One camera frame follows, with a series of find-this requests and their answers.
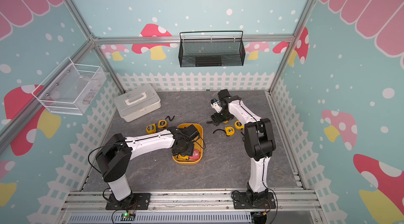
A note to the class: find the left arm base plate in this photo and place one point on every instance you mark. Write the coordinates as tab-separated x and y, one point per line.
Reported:
135	201

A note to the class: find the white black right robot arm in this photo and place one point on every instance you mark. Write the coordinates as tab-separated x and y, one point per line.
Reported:
259	140

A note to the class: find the white wire mesh basket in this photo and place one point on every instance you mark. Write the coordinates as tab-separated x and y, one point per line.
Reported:
70	88

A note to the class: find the yellow tape measure front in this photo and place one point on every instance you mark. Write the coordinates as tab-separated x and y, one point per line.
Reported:
182	158

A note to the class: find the black wire mesh basket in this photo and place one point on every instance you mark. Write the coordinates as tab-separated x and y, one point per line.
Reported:
211	48

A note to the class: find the white plastic storage case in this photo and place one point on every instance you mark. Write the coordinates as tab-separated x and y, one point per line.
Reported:
137	103

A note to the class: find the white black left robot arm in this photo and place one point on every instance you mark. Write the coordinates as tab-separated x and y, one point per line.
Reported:
113	157

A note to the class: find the pink tape measure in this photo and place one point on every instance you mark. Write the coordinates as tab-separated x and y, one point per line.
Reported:
196	155

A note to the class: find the green circuit board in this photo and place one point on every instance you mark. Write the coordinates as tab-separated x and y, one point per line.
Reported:
127	216

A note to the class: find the grey slotted cable duct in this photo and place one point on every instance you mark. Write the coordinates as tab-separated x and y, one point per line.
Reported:
163	218

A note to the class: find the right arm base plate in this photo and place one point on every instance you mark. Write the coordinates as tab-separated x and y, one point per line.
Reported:
253	200

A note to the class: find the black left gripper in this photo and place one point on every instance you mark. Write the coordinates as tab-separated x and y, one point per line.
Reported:
189	152

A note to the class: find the yellow plastic tray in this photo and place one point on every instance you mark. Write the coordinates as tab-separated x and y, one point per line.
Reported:
198	144

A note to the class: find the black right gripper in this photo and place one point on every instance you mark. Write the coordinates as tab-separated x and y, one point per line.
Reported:
216	120

